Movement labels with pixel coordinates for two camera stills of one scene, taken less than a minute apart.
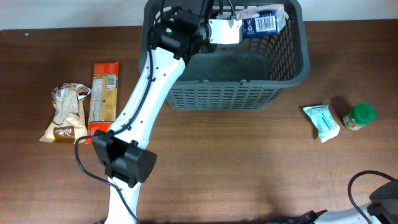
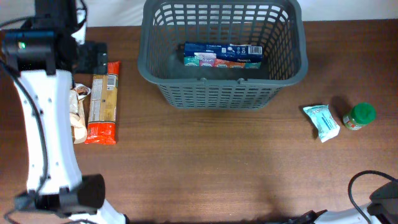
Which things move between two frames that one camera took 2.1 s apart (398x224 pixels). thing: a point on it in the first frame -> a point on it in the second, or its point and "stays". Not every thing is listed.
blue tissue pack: [263, 20] -> [223, 55]
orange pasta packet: [104, 98] stays
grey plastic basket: [239, 76] stays
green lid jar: [362, 114] stays
